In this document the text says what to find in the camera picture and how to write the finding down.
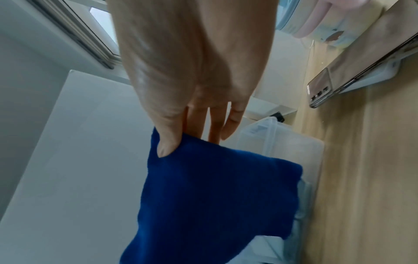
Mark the clear plastic storage box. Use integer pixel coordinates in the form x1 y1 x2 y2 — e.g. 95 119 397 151
228 111 326 264

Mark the white power bank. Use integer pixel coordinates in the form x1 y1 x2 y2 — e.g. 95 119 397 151
339 57 401 94

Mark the person's right hand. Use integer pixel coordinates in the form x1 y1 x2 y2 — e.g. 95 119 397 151
105 0 280 158

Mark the white shelf unit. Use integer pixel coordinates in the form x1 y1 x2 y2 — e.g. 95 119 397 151
0 33 311 264

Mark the tumbler with pink handle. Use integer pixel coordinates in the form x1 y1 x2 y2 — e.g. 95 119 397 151
275 0 386 50

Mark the grey window frame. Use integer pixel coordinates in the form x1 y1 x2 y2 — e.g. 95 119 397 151
29 0 121 70

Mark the dark blue towel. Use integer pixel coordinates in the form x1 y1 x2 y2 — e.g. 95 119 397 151
119 126 304 264

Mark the rose gold smartphone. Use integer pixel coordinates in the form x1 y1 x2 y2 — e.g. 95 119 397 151
307 33 418 109

